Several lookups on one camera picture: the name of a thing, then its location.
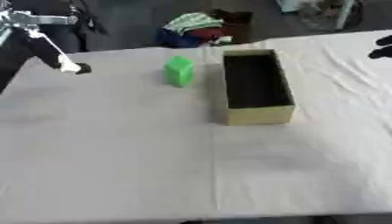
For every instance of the blue cloth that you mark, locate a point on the blue cloth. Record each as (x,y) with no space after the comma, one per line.
(173,39)

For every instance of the dark brown box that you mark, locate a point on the dark brown box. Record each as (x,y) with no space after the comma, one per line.
(239,24)

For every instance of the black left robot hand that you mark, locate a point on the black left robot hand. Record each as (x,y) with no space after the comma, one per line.
(14,55)

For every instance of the green white striped cloth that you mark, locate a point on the green white striped cloth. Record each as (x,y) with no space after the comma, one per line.
(196,22)

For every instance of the tan cardboard box black inside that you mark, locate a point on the tan cardboard box black inside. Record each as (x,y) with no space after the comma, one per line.
(258,115)

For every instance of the clear plastic bag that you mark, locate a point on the clear plastic bag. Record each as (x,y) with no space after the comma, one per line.
(321,14)

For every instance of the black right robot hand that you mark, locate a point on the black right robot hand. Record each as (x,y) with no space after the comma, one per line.
(384,52)

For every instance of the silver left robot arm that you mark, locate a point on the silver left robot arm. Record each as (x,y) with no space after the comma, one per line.
(46,19)

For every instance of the red cloth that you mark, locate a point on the red cloth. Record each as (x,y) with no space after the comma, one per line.
(208,33)

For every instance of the green rectangular block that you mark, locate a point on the green rectangular block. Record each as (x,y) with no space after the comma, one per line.
(178,71)

